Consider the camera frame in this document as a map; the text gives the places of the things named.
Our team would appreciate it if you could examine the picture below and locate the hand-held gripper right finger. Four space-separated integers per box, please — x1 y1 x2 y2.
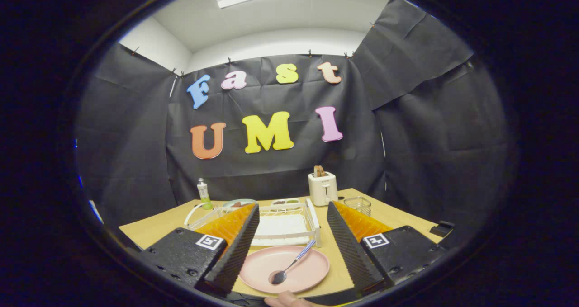
327 201 448 294

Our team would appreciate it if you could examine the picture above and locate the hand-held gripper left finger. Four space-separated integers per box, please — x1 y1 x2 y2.
138 203 261 298

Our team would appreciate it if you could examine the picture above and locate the clear basket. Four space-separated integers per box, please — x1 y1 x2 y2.
344 197 372 217

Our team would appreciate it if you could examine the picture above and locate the pink plate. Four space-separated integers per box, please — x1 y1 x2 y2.
239 246 331 294

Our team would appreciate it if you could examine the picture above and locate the white dish rack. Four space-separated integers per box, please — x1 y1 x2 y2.
184 198 323 248

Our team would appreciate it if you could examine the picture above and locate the blue-handled metal spoon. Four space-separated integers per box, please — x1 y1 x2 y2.
269 240 316 285

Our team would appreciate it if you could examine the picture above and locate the cream toaster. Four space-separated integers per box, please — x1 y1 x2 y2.
308 171 338 207

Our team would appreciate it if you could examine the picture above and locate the small green-capped bottle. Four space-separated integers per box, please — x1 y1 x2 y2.
197 178 213 210

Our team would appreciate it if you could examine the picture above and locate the small black block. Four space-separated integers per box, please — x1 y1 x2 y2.
430 221 455 238

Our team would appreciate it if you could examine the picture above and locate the black backdrop cloth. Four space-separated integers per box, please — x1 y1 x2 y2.
75 0 512 249

